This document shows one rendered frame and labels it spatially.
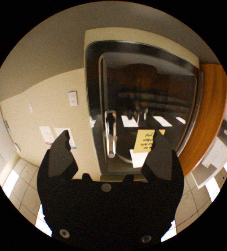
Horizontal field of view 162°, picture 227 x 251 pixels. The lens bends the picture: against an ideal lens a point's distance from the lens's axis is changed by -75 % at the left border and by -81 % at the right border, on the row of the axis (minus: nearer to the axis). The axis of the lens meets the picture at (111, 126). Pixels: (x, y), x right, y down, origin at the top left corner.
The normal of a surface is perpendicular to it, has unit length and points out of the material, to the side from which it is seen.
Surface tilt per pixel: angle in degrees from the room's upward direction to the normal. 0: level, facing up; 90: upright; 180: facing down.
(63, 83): 90
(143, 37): 90
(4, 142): 90
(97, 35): 90
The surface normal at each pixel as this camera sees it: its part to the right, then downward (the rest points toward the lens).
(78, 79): -0.02, 0.48
